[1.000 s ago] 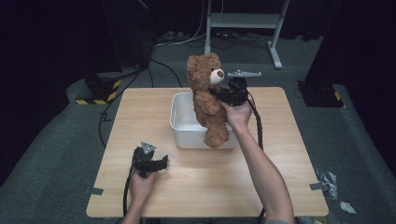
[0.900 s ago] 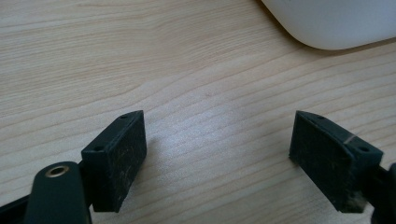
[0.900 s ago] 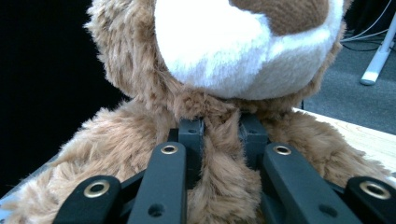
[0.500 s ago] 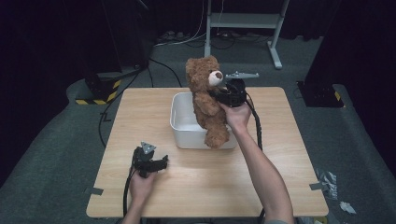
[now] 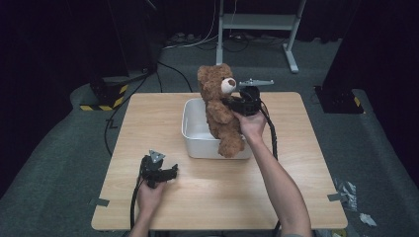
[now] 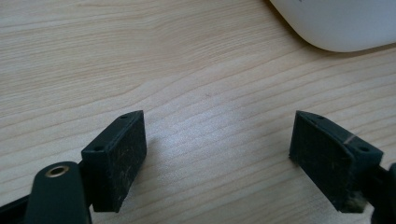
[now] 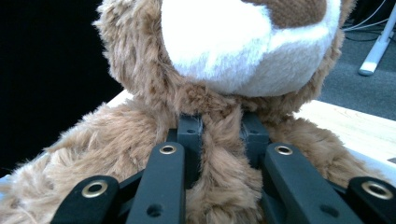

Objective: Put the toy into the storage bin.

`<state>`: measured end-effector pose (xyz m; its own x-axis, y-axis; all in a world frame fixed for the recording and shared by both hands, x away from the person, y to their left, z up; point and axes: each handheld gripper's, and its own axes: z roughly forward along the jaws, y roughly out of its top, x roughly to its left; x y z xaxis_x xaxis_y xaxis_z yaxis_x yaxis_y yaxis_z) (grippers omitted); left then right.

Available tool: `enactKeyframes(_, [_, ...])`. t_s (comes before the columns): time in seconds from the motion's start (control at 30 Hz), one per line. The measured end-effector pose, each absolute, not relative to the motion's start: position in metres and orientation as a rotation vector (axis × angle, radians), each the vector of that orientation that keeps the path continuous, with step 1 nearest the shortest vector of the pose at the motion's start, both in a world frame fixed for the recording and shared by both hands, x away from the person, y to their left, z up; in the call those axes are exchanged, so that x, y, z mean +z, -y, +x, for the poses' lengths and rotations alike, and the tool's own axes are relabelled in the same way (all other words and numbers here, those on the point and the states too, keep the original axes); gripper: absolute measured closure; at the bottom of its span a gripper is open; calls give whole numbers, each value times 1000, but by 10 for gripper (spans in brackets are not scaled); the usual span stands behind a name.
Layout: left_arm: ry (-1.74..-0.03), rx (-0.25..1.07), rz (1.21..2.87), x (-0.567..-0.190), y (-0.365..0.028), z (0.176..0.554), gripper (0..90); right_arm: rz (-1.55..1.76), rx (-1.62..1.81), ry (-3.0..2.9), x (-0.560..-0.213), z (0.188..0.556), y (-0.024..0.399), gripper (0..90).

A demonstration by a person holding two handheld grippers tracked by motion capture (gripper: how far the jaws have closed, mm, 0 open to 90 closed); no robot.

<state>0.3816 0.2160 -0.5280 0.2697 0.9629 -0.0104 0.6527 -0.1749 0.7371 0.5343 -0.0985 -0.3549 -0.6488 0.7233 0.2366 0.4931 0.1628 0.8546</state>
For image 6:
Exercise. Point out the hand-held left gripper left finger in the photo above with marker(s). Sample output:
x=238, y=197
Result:
x=115, y=161

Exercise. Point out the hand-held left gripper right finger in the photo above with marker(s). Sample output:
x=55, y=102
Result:
x=327, y=161

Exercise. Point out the white plastic bin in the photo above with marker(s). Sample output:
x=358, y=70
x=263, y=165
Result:
x=342, y=21

